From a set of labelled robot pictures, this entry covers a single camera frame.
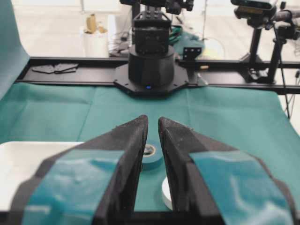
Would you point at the black camera tripod stand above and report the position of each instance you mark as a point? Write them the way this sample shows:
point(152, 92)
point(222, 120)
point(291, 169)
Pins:
point(273, 24)

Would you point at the green tape roll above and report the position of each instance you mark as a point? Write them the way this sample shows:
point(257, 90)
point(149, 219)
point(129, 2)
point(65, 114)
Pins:
point(152, 156)

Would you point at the white plastic case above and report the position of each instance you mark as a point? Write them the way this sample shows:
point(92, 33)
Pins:
point(19, 161)

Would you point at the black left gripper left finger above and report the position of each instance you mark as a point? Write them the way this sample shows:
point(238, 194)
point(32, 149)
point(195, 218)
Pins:
point(87, 183)

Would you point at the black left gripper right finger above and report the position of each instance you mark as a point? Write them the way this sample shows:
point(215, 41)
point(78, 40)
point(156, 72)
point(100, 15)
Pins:
point(219, 184)

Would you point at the black aluminium rail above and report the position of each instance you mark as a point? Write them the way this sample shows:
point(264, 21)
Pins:
point(113, 72)

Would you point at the white bin with bags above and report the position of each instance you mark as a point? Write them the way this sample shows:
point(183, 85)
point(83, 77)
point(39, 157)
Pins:
point(95, 39)

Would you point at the white tape roll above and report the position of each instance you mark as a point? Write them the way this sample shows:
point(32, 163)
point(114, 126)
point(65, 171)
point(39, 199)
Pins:
point(166, 196)

